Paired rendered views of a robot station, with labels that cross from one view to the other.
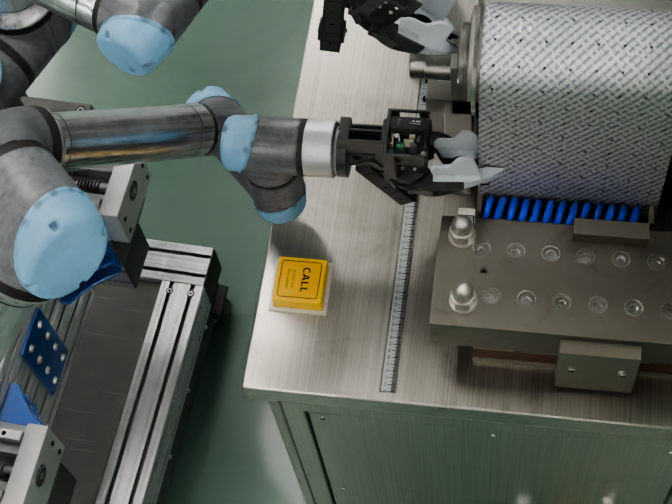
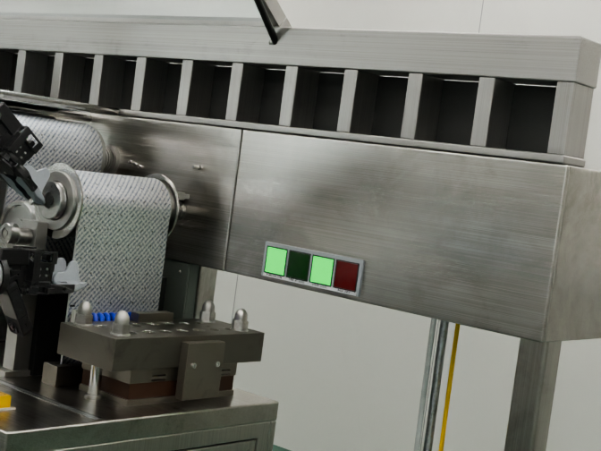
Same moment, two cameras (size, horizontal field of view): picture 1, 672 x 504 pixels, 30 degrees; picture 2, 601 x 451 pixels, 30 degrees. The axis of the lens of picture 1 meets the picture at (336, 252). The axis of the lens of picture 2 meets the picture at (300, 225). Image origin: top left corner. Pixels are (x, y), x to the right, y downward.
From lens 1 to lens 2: 1.99 m
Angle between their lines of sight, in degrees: 77
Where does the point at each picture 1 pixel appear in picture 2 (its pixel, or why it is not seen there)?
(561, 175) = (113, 287)
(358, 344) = (53, 412)
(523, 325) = (161, 336)
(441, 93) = not seen: hidden behind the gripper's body
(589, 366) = (201, 360)
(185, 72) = not seen: outside the picture
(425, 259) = (41, 390)
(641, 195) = (149, 304)
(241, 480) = not seen: outside the picture
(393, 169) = (38, 269)
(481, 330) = (143, 341)
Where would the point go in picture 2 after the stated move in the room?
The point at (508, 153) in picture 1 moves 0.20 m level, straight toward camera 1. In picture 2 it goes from (88, 266) to (160, 283)
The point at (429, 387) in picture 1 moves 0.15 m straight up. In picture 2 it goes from (119, 414) to (130, 331)
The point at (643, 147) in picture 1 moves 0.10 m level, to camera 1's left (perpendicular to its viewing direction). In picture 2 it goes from (153, 251) to (127, 252)
